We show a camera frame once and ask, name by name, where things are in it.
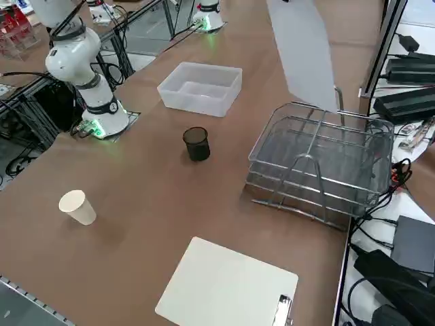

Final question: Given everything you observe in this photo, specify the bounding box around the white paper cup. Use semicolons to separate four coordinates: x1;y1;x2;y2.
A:
58;189;97;226

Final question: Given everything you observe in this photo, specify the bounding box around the black mesh pen cup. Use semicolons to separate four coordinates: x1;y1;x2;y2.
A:
182;127;211;162

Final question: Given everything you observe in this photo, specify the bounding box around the white clipboard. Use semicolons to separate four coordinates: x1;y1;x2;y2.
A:
154;236;299;326

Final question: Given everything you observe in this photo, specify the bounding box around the white A4 paper sheet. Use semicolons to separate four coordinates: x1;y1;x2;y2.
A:
266;0;339;113

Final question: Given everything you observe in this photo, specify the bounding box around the large black power adapter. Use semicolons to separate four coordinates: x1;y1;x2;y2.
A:
385;58;435;86
373;86;435;125

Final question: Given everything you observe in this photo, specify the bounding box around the aluminium frame post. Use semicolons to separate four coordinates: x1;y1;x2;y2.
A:
360;0;408;99

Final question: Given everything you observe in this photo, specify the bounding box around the clear box with red items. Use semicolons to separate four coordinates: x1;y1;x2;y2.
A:
0;6;41;62

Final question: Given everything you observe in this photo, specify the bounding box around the silver mesh file organizer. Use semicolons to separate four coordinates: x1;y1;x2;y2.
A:
243;86;396;232

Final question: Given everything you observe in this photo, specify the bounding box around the small black power adapter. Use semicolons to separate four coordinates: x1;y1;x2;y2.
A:
397;33;421;52

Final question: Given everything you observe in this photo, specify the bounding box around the dark grey flat box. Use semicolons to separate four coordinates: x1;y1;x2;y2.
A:
390;215;435;276

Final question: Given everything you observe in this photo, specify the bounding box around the translucent plastic bin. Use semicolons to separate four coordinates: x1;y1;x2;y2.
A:
156;61;243;118

